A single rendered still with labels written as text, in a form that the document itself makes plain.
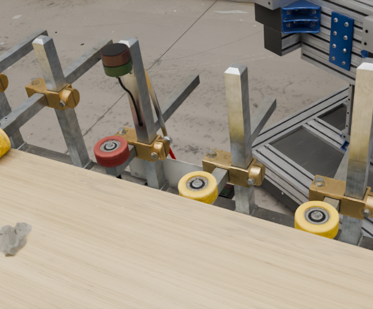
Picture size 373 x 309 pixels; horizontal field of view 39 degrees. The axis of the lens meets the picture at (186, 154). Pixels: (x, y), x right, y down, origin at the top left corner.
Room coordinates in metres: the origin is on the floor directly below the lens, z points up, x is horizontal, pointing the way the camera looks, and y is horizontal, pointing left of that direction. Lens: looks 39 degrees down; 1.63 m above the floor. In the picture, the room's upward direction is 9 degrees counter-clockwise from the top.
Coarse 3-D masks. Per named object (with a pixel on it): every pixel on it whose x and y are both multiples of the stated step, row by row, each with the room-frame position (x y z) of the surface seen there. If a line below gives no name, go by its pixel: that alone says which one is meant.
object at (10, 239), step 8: (16, 224) 0.75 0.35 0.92; (24, 224) 0.76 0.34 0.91; (0, 232) 0.74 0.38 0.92; (8, 232) 0.73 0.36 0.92; (16, 232) 0.74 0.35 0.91; (24, 232) 0.74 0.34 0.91; (0, 240) 0.73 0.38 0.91; (8, 240) 0.72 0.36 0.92; (16, 240) 0.72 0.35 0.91; (24, 240) 0.72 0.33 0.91; (0, 248) 0.71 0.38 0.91; (8, 248) 0.70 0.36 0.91; (16, 248) 0.70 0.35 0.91
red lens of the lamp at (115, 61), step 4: (128, 48) 0.99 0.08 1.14; (100, 52) 0.99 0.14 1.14; (124, 52) 0.98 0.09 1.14; (128, 52) 0.99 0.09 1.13; (104, 56) 0.97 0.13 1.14; (108, 56) 0.97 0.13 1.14; (112, 56) 0.97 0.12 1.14; (116, 56) 0.96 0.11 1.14; (120, 56) 0.97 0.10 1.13; (124, 56) 0.97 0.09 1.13; (128, 56) 0.98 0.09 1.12; (104, 60) 0.97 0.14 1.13; (108, 60) 0.97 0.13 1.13; (112, 60) 0.96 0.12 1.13; (116, 60) 0.96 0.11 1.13; (120, 60) 0.97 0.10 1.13; (124, 60) 0.97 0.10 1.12; (128, 60) 0.98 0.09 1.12; (104, 64) 0.98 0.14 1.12; (108, 64) 0.97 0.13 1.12; (112, 64) 0.97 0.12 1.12; (116, 64) 0.96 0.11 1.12; (120, 64) 0.97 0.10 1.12
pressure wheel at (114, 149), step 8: (112, 136) 1.01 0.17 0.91; (96, 144) 0.99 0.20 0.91; (104, 144) 0.99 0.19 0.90; (112, 144) 0.98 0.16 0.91; (120, 144) 0.98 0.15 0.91; (96, 152) 0.96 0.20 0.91; (104, 152) 0.96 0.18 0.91; (112, 152) 0.95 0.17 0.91; (120, 152) 0.95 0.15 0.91; (128, 152) 0.97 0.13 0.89; (96, 160) 0.96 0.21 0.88; (104, 160) 0.94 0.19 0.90; (112, 160) 0.94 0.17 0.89; (120, 160) 0.95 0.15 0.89; (120, 176) 0.98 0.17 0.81
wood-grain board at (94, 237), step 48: (0, 192) 0.88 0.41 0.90; (48, 192) 0.86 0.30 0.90; (96, 192) 0.83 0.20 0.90; (144, 192) 0.81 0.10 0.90; (48, 240) 0.72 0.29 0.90; (96, 240) 0.70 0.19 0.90; (144, 240) 0.68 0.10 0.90; (192, 240) 0.66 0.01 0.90; (240, 240) 0.64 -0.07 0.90; (288, 240) 0.62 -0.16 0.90; (336, 240) 0.61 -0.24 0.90; (0, 288) 0.62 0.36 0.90; (48, 288) 0.60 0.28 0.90; (96, 288) 0.58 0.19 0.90; (144, 288) 0.57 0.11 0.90; (192, 288) 0.55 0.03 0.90; (240, 288) 0.54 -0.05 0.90; (288, 288) 0.52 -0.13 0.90; (336, 288) 0.51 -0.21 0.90
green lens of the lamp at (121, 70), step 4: (124, 64) 0.97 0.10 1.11; (128, 64) 0.98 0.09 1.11; (104, 68) 0.98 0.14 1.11; (108, 68) 0.97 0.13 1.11; (112, 68) 0.97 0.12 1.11; (116, 68) 0.96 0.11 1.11; (120, 68) 0.97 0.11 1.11; (124, 68) 0.97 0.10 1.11; (128, 68) 0.97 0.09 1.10; (132, 68) 0.99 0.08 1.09; (108, 72) 0.97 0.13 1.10; (112, 72) 0.97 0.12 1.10; (116, 72) 0.96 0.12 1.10; (120, 72) 0.96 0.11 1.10; (124, 72) 0.97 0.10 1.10; (128, 72) 0.97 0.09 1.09; (112, 76) 0.97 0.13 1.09; (116, 76) 0.96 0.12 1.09; (120, 76) 0.96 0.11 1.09
